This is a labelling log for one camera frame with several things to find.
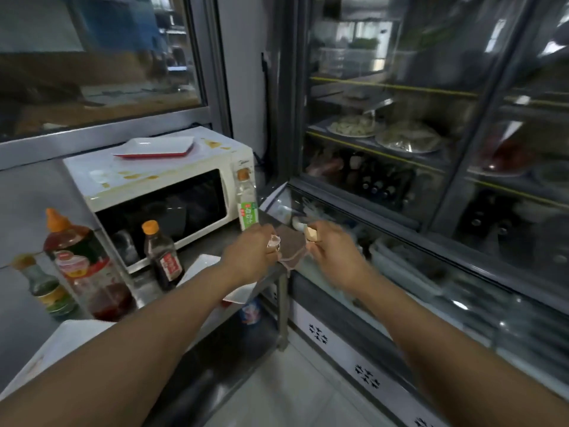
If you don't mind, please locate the person's left hand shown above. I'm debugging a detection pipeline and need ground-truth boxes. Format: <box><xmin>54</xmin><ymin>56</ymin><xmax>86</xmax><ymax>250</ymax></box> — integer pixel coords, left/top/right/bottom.
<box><xmin>220</xmin><ymin>224</ymin><xmax>281</xmax><ymax>285</ymax></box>

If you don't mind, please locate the person's right hand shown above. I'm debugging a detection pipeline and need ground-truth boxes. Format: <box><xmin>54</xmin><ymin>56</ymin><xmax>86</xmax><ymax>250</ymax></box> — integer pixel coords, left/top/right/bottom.
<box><xmin>305</xmin><ymin>219</ymin><xmax>379</xmax><ymax>295</ymax></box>

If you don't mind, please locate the clear bottle green label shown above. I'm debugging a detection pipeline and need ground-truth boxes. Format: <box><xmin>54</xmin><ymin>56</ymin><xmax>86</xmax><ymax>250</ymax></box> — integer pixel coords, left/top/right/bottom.
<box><xmin>235</xmin><ymin>167</ymin><xmax>260</xmax><ymax>232</ymax></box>

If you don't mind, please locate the plain white rectangular plate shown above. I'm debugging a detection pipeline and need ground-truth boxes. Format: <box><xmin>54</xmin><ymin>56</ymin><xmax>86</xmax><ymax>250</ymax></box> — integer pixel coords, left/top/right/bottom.
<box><xmin>177</xmin><ymin>254</ymin><xmax>258</xmax><ymax>305</ymax></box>

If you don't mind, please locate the dark sauce bottle orange cap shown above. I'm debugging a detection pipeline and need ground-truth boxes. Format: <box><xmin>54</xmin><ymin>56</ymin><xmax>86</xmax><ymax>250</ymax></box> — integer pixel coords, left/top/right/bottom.
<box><xmin>141</xmin><ymin>219</ymin><xmax>186</xmax><ymax>292</ymax></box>

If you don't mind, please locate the white microwave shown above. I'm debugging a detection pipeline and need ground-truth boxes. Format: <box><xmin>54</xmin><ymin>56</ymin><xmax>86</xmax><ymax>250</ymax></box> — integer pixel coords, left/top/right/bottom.
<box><xmin>62</xmin><ymin>125</ymin><xmax>258</xmax><ymax>275</ymax></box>

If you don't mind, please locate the white rectangular plate red underside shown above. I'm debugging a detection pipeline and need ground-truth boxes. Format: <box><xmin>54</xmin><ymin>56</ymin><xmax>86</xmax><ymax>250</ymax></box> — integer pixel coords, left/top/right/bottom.
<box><xmin>111</xmin><ymin>136</ymin><xmax>196</xmax><ymax>160</ymax></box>

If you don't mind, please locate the large ketchup bottle orange cap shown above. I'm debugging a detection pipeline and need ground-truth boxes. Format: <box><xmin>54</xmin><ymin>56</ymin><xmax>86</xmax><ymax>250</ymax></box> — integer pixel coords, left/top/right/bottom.
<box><xmin>43</xmin><ymin>208</ymin><xmax>136</xmax><ymax>323</ymax></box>

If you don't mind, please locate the small glass bottle tan cap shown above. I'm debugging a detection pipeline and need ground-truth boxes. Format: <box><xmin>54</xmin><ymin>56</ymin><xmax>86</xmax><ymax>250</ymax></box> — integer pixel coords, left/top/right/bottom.
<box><xmin>12</xmin><ymin>254</ymin><xmax>77</xmax><ymax>317</ymax></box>

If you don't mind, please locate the white plate orange print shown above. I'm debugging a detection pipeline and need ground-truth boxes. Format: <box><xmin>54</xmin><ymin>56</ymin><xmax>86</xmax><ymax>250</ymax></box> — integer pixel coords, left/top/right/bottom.
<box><xmin>0</xmin><ymin>320</ymin><xmax>116</xmax><ymax>401</ymax></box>

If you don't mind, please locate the person's right forearm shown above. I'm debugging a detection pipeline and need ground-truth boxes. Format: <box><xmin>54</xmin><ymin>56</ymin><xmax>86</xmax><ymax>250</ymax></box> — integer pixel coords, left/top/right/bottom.
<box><xmin>355</xmin><ymin>273</ymin><xmax>569</xmax><ymax>427</ymax></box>

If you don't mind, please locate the person's left forearm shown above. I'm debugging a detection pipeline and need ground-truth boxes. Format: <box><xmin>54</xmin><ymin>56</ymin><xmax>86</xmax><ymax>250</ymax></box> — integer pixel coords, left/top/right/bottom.
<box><xmin>0</xmin><ymin>262</ymin><xmax>250</xmax><ymax>427</ymax></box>

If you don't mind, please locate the brown cloth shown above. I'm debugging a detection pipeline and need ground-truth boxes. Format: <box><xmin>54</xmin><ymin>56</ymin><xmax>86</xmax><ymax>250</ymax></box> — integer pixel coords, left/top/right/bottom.
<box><xmin>270</xmin><ymin>224</ymin><xmax>312</xmax><ymax>277</ymax></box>

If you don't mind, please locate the stainless steel table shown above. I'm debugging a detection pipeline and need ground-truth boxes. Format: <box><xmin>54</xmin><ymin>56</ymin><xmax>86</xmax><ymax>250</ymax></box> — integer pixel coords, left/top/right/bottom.
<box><xmin>0</xmin><ymin>208</ymin><xmax>312</xmax><ymax>427</ymax></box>

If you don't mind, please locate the blue white container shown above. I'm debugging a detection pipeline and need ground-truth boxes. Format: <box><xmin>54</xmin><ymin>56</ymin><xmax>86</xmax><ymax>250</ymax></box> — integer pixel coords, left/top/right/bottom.
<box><xmin>241</xmin><ymin>297</ymin><xmax>263</xmax><ymax>327</ymax></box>

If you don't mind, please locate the wooden kitchen counter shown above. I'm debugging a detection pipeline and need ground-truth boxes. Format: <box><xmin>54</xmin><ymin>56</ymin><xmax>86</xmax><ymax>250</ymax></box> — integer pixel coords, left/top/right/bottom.
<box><xmin>0</xmin><ymin>91</ymin><xmax>202</xmax><ymax>135</ymax></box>

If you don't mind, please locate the glass window aluminium frame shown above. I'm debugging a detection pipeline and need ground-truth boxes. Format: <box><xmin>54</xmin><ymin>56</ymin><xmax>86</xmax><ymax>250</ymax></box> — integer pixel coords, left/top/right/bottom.
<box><xmin>0</xmin><ymin>0</ymin><xmax>232</xmax><ymax>172</ymax></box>

